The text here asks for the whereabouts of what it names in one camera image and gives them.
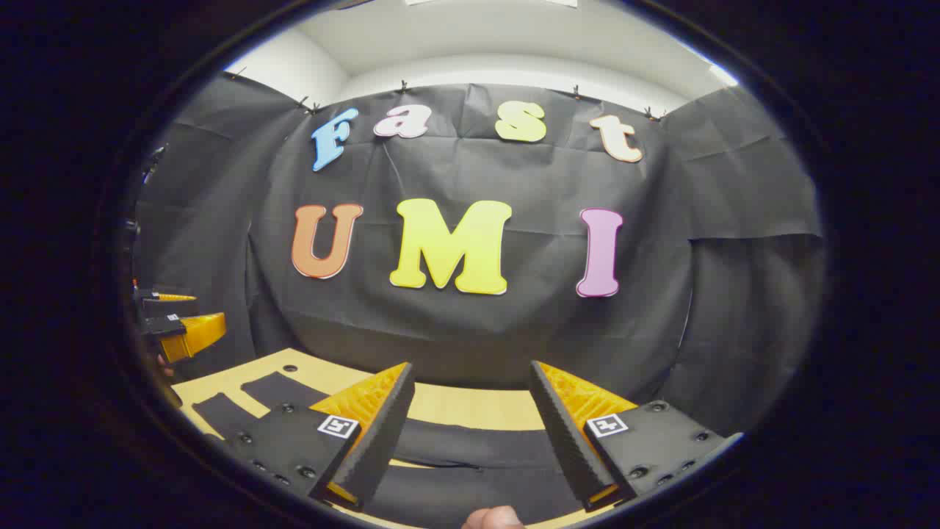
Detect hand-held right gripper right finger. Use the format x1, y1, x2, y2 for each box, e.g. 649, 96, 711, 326
529, 359, 744, 514

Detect dark grey jeans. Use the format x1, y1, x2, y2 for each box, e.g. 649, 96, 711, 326
192, 371, 588, 528

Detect black backdrop cloth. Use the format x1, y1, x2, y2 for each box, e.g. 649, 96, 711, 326
132, 72, 827, 438

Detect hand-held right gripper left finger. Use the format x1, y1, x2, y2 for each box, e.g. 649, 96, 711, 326
220, 361, 416, 513

